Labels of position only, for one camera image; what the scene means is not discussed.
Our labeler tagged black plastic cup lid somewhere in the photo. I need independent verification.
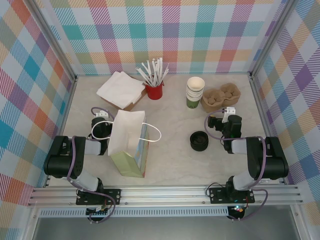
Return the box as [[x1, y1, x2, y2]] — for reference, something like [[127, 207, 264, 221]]
[[189, 130, 210, 145]]

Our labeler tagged printed paper gift bag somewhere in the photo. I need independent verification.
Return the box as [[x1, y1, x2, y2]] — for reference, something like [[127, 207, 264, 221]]
[[91, 109, 162, 179]]

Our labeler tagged brown pulp cup carrier stack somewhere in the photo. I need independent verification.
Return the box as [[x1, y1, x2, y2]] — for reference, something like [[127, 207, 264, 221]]
[[201, 97, 241, 113]]

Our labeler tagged white paper napkin stack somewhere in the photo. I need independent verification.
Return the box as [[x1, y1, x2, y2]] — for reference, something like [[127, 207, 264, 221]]
[[96, 71, 146, 110]]

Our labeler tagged red metal bucket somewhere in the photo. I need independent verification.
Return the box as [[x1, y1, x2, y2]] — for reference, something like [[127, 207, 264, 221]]
[[144, 80, 165, 100]]

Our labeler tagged small electronics board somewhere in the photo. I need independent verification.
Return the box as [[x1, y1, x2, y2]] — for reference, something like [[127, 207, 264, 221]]
[[86, 206, 113, 217], [228, 204, 245, 219]]

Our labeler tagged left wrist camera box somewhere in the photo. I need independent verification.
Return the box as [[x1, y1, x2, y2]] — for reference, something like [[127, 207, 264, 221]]
[[94, 109, 110, 119]]

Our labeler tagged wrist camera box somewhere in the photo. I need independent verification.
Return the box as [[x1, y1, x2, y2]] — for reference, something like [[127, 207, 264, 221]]
[[94, 109, 110, 119], [223, 106, 237, 124]]

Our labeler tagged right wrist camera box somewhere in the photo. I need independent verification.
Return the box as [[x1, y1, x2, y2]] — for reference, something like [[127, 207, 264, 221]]
[[223, 106, 237, 124]]

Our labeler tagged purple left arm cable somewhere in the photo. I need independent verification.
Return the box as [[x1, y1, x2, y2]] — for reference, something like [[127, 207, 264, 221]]
[[66, 106, 116, 224]]

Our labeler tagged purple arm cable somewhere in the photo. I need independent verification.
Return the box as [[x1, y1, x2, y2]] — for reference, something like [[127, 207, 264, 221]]
[[66, 106, 116, 224], [204, 109, 270, 222]]

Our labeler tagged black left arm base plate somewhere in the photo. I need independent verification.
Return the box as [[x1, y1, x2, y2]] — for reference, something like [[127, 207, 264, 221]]
[[76, 188, 122, 206]]

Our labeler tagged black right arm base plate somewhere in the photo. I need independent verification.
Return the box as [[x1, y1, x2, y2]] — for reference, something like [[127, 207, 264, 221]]
[[208, 187, 256, 205]]

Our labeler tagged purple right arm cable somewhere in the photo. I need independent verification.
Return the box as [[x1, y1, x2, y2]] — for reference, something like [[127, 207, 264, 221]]
[[204, 109, 270, 222]]

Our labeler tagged aluminium mounting rail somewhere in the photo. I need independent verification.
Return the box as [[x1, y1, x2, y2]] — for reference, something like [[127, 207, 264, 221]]
[[27, 184, 305, 207]]

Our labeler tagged aluminium frame post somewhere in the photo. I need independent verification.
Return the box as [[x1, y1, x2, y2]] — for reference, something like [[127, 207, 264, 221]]
[[29, 0, 78, 85], [249, 0, 295, 80]]

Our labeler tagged white slotted cable duct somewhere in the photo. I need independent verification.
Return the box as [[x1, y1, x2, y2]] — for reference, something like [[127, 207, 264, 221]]
[[38, 206, 230, 218]]

